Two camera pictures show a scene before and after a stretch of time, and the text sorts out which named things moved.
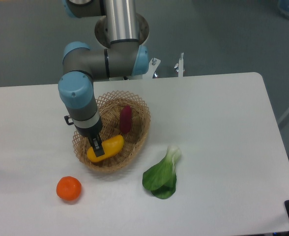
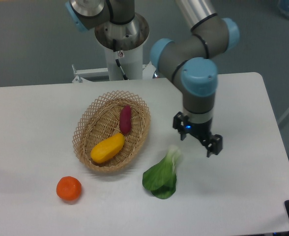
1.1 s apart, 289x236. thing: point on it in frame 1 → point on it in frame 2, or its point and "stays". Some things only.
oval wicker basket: x=110 y=105 stays
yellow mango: x=111 y=146 stays
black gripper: x=93 y=133 → x=203 y=131
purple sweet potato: x=126 y=119 stays
